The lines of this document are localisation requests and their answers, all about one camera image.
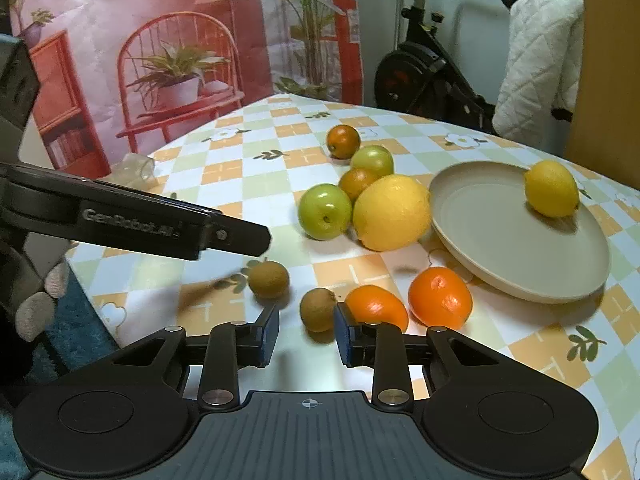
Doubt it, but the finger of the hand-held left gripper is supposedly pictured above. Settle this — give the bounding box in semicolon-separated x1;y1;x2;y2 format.
0;162;272;261

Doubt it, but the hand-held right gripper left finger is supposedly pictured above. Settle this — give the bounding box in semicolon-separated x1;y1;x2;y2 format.
112;304;281;408

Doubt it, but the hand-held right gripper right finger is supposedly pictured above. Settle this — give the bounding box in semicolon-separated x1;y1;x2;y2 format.
334;302;506;406

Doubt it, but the brown kiwi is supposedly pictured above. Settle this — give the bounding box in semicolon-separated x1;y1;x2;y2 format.
248;260;291;300
299;288;338;333

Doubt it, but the bright orange mandarin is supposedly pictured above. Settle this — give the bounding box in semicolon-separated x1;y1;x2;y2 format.
345;285;409;333
408;267;473;331

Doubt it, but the bright green apple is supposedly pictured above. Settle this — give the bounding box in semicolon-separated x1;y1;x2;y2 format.
298;183;355;241

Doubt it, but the large yellow lemon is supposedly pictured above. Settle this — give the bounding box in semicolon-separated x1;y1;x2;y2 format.
352;174;433;252

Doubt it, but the dark orange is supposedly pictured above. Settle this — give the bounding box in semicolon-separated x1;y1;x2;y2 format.
326;124;361;160
338;167;381;204

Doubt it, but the pale green apple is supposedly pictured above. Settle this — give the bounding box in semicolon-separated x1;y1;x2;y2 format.
350;145;395;178

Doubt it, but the beige plate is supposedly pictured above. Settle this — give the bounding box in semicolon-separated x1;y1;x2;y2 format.
429;161;612;305

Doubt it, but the small yellow lemon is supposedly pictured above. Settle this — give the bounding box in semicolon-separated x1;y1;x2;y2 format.
524;160;581;219

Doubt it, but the person's left hand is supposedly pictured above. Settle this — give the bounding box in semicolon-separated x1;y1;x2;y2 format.
15;234;76;343

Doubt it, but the clear glass cup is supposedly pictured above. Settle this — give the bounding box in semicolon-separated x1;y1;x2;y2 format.
107;152;158;191

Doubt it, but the teal rug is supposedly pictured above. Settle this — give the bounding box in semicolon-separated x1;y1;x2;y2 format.
0;270;121;480

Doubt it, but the checkered flower tablecloth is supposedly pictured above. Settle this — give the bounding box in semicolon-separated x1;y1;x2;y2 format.
65;94;640;480

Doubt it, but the black exercise bike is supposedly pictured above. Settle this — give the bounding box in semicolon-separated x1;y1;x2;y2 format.
352;0;573;136

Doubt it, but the white quilted jacket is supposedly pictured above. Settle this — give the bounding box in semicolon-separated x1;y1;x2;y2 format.
492;0;586;153

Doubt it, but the wooden board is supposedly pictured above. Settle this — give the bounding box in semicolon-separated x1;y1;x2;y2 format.
565;0;640;171

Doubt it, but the printed wall backdrop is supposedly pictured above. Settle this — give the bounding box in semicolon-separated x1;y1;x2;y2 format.
0;0;363;181

